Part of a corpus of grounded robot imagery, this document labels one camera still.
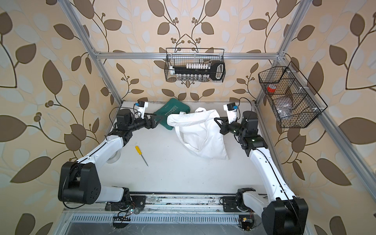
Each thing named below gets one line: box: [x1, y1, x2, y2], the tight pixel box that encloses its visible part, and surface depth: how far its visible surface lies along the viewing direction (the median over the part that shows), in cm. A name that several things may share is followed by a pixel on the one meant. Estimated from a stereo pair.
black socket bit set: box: [169, 61, 226, 81], surface depth 86 cm
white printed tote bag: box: [166, 107, 230, 160], surface depth 82 cm
